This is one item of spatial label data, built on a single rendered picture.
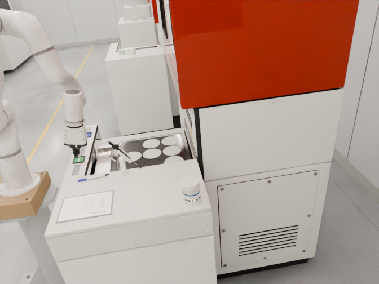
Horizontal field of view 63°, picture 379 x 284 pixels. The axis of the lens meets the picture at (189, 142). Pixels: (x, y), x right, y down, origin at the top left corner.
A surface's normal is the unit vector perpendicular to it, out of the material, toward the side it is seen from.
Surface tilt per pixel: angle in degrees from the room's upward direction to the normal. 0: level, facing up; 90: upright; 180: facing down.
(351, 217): 0
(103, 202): 0
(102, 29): 90
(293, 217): 90
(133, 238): 90
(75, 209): 0
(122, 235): 90
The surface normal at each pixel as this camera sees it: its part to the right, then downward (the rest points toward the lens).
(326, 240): -0.08, -0.86
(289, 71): 0.15, 0.49
